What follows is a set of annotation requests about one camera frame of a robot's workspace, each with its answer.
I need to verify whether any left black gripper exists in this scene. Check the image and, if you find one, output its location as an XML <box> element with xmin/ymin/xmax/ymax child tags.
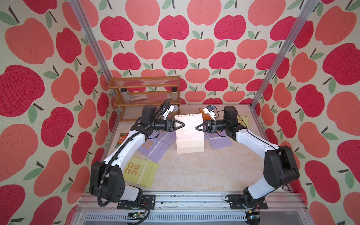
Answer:
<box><xmin>151</xmin><ymin>118</ymin><xmax>184</xmax><ymax>132</ymax></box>

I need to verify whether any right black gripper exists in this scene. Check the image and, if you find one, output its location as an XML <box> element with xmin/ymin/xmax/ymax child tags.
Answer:
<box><xmin>195</xmin><ymin>120</ymin><xmax>228</xmax><ymax>135</ymax></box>

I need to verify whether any pink 2026 calendar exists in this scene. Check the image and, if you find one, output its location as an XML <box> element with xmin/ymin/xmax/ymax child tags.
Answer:
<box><xmin>174</xmin><ymin>113</ymin><xmax>204</xmax><ymax>154</ymax></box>

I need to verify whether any purple calendar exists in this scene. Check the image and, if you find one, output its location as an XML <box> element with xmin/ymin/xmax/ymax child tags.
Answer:
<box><xmin>152</xmin><ymin>131</ymin><xmax>176</xmax><ymax>146</ymax></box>
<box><xmin>204</xmin><ymin>131</ymin><xmax>232</xmax><ymax>150</ymax></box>
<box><xmin>137</xmin><ymin>138</ymin><xmax>170</xmax><ymax>163</ymax></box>

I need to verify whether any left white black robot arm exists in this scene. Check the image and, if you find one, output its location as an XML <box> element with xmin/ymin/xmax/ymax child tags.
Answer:
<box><xmin>89</xmin><ymin>100</ymin><xmax>185</xmax><ymax>207</ymax></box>

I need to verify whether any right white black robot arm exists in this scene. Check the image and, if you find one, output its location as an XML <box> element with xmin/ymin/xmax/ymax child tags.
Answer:
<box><xmin>196</xmin><ymin>105</ymin><xmax>300</xmax><ymax>209</ymax></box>

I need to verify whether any orange snack bag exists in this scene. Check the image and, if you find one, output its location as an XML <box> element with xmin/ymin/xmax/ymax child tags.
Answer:
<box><xmin>199</xmin><ymin>108</ymin><xmax>212</xmax><ymax>121</ymax></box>

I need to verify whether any white lid yellow can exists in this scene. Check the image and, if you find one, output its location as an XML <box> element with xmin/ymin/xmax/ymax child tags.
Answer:
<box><xmin>169</xmin><ymin>105</ymin><xmax>179</xmax><ymax>114</ymax></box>

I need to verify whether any right glass spice jar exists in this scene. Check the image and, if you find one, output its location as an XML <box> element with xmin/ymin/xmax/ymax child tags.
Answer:
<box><xmin>171</xmin><ymin>87</ymin><xmax>180</xmax><ymax>102</ymax></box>

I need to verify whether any glass spice jar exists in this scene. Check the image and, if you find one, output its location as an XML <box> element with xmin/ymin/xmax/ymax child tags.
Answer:
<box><xmin>120</xmin><ymin>88</ymin><xmax>131</xmax><ymax>102</ymax></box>
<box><xmin>171</xmin><ymin>87</ymin><xmax>180</xmax><ymax>102</ymax></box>

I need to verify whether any wooden three-tier shelf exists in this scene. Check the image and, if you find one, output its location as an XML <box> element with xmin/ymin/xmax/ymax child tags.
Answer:
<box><xmin>109</xmin><ymin>76</ymin><xmax>181</xmax><ymax>122</ymax></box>

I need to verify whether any yellow-green calendar right back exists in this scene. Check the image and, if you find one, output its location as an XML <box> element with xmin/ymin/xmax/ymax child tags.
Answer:
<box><xmin>238</xmin><ymin>115</ymin><xmax>249</xmax><ymax>128</ymax></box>

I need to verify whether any yellow-green calendar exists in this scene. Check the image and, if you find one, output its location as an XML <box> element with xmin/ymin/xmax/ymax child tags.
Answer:
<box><xmin>123</xmin><ymin>157</ymin><xmax>159</xmax><ymax>188</ymax></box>
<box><xmin>238</xmin><ymin>115</ymin><xmax>249</xmax><ymax>128</ymax></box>

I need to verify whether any green red food packet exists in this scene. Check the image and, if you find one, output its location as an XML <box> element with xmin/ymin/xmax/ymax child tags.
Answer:
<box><xmin>115</xmin><ymin>133</ymin><xmax>128</xmax><ymax>149</ymax></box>

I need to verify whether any yellow-green calendar left front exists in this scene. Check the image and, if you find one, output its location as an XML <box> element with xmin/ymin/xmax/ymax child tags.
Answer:
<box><xmin>123</xmin><ymin>157</ymin><xmax>159</xmax><ymax>188</ymax></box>

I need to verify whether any left glass spice jar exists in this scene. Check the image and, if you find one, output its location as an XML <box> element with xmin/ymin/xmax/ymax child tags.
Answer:
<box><xmin>120</xmin><ymin>88</ymin><xmax>131</xmax><ymax>102</ymax></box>

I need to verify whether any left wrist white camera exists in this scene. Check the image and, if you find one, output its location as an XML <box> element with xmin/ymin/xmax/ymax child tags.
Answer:
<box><xmin>163</xmin><ymin>105</ymin><xmax>174</xmax><ymax>120</ymax></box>

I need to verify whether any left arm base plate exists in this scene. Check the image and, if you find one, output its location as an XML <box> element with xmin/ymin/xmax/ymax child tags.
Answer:
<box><xmin>117</xmin><ymin>194</ymin><xmax>156</xmax><ymax>210</ymax></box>

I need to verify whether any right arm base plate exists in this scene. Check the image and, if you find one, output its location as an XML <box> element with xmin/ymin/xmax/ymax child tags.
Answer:
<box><xmin>224</xmin><ymin>195</ymin><xmax>268</xmax><ymax>211</ymax></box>

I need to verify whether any aluminium front rail frame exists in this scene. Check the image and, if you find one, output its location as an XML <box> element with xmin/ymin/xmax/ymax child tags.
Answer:
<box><xmin>69</xmin><ymin>191</ymin><xmax>315</xmax><ymax>225</ymax></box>

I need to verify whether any left aluminium corner post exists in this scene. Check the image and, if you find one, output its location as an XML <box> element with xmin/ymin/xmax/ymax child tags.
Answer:
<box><xmin>69</xmin><ymin>0</ymin><xmax>112</xmax><ymax>83</ymax></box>

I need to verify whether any aluminium corner post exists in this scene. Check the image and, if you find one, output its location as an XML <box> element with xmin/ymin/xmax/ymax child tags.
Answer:
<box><xmin>69</xmin><ymin>0</ymin><xmax>112</xmax><ymax>83</ymax></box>
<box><xmin>249</xmin><ymin>0</ymin><xmax>320</xmax><ymax>111</ymax></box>

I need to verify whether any right aluminium corner post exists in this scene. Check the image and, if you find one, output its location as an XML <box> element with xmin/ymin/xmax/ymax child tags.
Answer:
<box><xmin>249</xmin><ymin>0</ymin><xmax>320</xmax><ymax>111</ymax></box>

